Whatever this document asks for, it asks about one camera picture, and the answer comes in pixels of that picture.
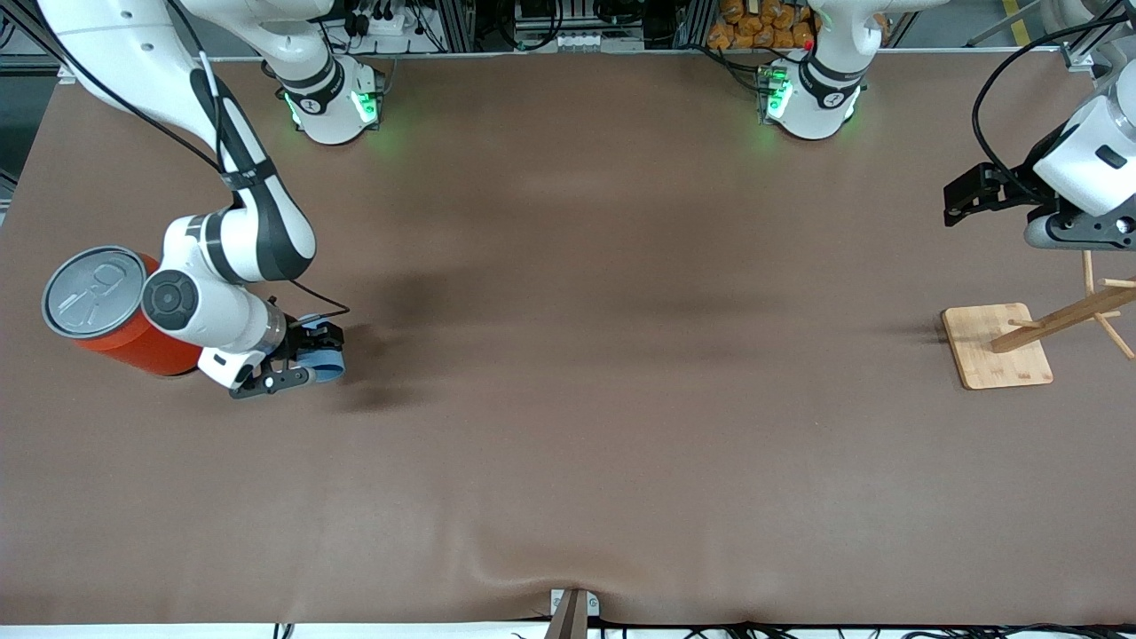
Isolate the light blue cup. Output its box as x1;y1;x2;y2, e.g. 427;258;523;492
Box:
297;312;347;384

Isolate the wooden cup rack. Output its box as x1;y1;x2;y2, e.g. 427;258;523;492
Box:
941;248;1136;391

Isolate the orange can with silver lid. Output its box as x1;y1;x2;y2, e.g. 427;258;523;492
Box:
42;246;203;376

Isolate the brown table mat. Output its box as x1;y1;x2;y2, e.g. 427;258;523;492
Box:
0;49;1136;627

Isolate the bag of orange snacks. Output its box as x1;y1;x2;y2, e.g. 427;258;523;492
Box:
707;0;819;51

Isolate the white power strip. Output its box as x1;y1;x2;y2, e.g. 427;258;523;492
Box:
348;12;411;38

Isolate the white connector block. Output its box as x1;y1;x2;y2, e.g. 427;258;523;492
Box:
554;33;645;53

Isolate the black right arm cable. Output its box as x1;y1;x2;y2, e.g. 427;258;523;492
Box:
35;0;351;319

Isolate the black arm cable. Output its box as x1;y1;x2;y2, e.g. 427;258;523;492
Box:
972;16;1136;203
35;0;351;319

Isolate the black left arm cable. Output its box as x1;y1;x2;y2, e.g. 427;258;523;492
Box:
972;16;1136;203

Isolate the white corrugated hose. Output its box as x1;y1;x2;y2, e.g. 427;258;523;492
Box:
1038;0;1136;56

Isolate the aluminium frame post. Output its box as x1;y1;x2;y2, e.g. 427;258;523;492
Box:
435;0;477;53

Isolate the metal table edge bracket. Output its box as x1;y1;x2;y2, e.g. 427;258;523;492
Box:
543;588;601;639

